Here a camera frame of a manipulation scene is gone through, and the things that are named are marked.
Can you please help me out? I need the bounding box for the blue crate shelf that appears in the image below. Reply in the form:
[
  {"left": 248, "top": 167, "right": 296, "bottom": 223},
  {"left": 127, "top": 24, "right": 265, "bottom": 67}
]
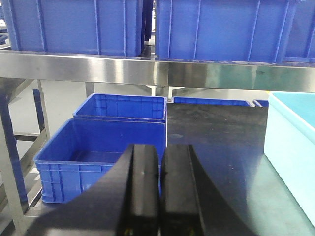
[
  {"left": 1, "top": 0, "right": 143, "bottom": 57},
  {"left": 156, "top": 0, "right": 299, "bottom": 63}
]

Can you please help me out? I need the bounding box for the blue crate upper shelf right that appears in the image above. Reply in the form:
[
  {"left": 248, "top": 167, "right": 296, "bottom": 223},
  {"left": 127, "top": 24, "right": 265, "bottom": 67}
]
[{"left": 156, "top": 0, "right": 299, "bottom": 63}]

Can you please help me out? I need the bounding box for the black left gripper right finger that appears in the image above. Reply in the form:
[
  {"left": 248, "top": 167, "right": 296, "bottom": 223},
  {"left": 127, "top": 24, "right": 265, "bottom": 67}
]
[{"left": 160, "top": 144, "right": 255, "bottom": 236}]

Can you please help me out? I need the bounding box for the blue crate upper shelf left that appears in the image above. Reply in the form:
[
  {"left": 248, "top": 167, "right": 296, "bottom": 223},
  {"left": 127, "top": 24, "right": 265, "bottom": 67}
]
[{"left": 1, "top": 0, "right": 143, "bottom": 57}]

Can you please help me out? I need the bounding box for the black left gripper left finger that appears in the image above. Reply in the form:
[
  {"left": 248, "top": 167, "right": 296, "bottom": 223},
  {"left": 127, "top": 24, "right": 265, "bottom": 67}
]
[{"left": 26, "top": 144, "right": 159, "bottom": 236}]

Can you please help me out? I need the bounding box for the stainless steel shelf rail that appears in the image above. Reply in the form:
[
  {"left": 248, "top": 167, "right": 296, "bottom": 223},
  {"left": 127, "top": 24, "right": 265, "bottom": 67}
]
[{"left": 0, "top": 50, "right": 315, "bottom": 92}]

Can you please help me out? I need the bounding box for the light cyan plastic tub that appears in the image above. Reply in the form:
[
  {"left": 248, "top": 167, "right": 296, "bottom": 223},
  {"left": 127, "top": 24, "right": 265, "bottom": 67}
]
[{"left": 264, "top": 91, "right": 315, "bottom": 223}]

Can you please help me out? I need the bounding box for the blue crate lower near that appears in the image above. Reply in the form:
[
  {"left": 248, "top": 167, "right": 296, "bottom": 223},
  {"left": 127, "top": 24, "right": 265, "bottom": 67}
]
[{"left": 34, "top": 118, "right": 166, "bottom": 204}]

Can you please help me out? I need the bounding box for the blue crate behind table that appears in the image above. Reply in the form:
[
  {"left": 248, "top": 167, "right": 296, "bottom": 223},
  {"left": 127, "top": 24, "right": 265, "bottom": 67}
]
[{"left": 172, "top": 96, "right": 251, "bottom": 107}]

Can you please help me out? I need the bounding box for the blue crate lower far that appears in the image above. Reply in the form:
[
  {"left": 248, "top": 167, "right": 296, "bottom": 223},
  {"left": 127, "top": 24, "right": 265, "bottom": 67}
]
[{"left": 73, "top": 93, "right": 167, "bottom": 123}]

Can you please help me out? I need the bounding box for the blue crate far right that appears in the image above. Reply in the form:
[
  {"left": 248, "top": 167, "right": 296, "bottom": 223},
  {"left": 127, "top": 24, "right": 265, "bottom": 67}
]
[{"left": 283, "top": 0, "right": 315, "bottom": 63}]

